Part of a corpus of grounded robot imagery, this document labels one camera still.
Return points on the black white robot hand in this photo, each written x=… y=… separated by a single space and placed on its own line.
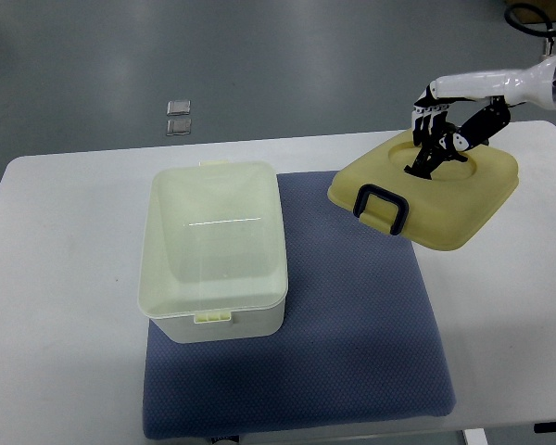
x=456 y=113

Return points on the yellow box lid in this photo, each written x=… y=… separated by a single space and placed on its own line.
x=442 y=212

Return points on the white storage box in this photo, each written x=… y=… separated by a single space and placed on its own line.
x=214 y=263

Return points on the blue padded mat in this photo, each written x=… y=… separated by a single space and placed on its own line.
x=359 y=341

